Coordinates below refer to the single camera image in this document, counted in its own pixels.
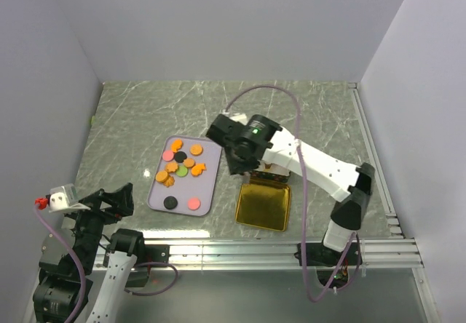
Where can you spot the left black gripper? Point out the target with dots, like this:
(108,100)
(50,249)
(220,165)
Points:
(120,201)

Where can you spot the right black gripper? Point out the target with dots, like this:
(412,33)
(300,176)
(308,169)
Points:
(237,167)

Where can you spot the round tan biscuit top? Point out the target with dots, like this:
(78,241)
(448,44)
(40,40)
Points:
(196,150)

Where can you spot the round tan biscuit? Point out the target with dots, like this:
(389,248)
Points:
(162,176)
(196,150)

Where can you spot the black sandwich cookie bottom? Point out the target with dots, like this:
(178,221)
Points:
(170,203)

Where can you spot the black sandwich cookie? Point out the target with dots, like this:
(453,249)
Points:
(170,203)
(180,156)

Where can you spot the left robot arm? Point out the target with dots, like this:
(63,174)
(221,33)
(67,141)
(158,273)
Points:
(68,256)

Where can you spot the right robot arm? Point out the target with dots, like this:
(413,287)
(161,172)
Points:
(349,185)

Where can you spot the green cookie tin box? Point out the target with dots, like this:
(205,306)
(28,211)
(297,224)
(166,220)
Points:
(267,171)

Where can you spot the orange fish cookie right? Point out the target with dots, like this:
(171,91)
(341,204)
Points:
(198,169)

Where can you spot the orange fish cookie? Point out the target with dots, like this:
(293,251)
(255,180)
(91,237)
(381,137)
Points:
(198,169)
(176,145)

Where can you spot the orange round cookie middle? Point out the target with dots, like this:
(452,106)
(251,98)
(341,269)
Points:
(189,162)

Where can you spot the purple plastic tray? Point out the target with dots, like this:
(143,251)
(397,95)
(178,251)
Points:
(201,187)

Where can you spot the round tan biscuit left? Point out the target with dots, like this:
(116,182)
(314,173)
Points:
(162,176)

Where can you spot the black sandwich cookie top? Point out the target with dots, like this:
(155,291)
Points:
(180,156)

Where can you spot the orange fish cookie top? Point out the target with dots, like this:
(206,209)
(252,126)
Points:
(176,145)

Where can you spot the gold tin lid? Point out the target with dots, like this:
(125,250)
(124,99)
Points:
(264,204)

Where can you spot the green macaron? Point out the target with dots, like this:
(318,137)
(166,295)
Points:
(182,171)

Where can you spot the orange swirl cookie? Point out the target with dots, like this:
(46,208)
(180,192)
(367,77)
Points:
(169,182)

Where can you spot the orange flower cookie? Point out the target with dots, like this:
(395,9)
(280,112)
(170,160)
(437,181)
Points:
(171,167)

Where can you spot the pink sandwich cookie top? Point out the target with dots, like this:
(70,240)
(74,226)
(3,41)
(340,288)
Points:
(168,155)

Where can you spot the pink sandwich cookie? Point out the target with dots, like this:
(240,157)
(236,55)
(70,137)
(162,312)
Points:
(194,203)
(168,155)

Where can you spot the pink sandwich cookie bottom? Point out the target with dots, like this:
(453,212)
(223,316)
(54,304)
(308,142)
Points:
(194,203)

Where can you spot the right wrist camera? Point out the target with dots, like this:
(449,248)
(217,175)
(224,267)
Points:
(238,117)

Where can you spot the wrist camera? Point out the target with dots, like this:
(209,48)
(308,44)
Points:
(238,117)
(62,199)

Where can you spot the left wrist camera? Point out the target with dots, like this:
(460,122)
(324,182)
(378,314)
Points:
(62,199)

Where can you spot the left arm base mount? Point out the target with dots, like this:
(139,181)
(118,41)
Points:
(139,275)

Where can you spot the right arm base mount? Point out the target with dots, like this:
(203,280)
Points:
(320,256)

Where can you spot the aluminium rail frame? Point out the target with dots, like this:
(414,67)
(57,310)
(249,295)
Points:
(223,271)

